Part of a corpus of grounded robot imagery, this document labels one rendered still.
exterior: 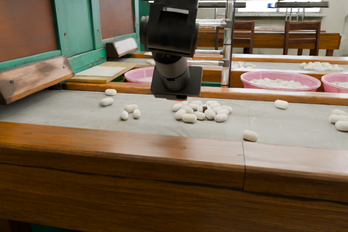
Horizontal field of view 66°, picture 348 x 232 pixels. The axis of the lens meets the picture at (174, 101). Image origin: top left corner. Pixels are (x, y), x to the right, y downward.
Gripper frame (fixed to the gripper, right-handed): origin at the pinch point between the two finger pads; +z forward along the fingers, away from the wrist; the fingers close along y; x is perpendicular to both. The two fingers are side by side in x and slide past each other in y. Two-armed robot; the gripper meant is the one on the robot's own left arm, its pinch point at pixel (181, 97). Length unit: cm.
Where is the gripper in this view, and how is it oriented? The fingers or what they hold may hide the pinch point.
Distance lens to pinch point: 63.0
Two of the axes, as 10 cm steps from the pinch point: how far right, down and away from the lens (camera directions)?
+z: 1.4, 4.0, 9.1
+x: -1.3, 9.1, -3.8
